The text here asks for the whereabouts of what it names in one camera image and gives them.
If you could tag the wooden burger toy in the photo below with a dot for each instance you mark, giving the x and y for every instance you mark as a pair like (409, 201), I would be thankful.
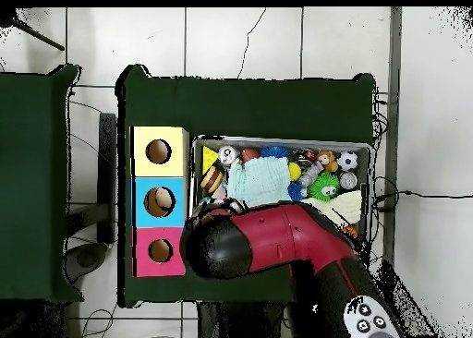
(211, 179)

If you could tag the shallow clear mesh bin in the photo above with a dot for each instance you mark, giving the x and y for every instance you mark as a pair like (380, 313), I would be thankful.
(367, 168)

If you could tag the small soccer ball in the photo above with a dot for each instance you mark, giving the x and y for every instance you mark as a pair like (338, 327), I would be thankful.
(347, 160)

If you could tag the black stand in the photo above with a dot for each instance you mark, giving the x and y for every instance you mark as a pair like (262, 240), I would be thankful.
(107, 149)

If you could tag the dark green tablecloth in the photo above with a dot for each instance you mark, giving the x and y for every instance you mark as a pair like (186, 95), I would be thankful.
(258, 109)

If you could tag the silver drink can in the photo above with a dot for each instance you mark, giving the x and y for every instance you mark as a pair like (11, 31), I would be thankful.
(228, 154)

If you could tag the brown bear plush toy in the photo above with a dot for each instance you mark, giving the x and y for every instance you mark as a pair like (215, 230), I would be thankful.
(327, 159)

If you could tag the neighbouring green covered table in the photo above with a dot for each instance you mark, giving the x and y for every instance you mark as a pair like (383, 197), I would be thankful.
(33, 168)

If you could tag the cream waffle cloth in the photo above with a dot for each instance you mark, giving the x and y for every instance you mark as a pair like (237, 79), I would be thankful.
(347, 205)

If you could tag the mint green waffle cloth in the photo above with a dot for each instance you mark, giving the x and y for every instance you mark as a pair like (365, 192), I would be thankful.
(258, 183)

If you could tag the blue spiky ball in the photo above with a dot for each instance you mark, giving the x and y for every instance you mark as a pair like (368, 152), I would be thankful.
(274, 152)

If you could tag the yellow cheese wedge toy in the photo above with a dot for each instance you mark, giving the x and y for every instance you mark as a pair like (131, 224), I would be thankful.
(208, 157)

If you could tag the wooden box with three holes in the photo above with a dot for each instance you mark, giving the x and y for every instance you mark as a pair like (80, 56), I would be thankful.
(162, 168)

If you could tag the thin black rod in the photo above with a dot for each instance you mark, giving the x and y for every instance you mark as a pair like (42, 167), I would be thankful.
(40, 38)

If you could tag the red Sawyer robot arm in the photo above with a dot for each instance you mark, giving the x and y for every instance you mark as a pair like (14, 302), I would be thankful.
(281, 234)

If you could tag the green spiky toy with eyes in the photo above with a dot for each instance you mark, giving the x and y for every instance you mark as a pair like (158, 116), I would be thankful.
(321, 186)

